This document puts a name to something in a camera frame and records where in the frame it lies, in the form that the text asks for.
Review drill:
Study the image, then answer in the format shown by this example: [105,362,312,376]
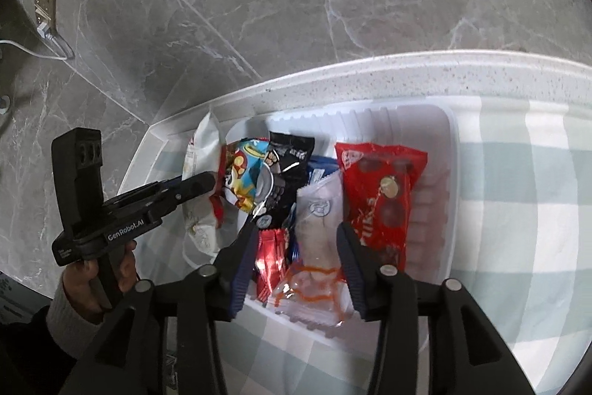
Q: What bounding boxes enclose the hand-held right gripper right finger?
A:
[335,221,528,395]

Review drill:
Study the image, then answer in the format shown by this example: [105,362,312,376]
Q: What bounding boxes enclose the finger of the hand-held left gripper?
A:
[115,177,183,206]
[139,171,217,216]

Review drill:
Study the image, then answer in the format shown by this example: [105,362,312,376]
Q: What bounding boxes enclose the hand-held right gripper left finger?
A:
[69,217,260,395]

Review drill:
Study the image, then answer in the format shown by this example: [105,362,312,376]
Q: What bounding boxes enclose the dark red snack packet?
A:
[256,228,290,308]

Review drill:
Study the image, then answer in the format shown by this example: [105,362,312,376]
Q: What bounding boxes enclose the blue cartoon snack packet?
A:
[222,138,271,213]

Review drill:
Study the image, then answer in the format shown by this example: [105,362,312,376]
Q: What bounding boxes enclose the clear packet orange print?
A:
[273,173,354,328]

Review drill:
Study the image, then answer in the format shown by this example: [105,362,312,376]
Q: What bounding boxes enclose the large red snack packet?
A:
[334,142,428,273]

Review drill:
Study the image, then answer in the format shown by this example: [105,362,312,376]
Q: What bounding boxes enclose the black snack packet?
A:
[259,131,316,229]

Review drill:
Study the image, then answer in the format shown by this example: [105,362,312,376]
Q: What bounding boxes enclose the white plastic tray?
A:
[222,101,460,352]

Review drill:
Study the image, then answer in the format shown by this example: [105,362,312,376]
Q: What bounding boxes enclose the person's left forearm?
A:
[0,272,107,395]

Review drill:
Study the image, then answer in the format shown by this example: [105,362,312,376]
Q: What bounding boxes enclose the person's left hand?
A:
[60,240,139,315]

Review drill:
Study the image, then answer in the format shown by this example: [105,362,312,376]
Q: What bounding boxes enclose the green white checkered cloth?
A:
[115,94,592,395]

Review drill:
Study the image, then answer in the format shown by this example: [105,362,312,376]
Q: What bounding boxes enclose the white charger cable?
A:
[0,31,75,60]

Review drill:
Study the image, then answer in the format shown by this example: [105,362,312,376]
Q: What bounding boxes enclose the gold wall outlet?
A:
[33,0,57,30]

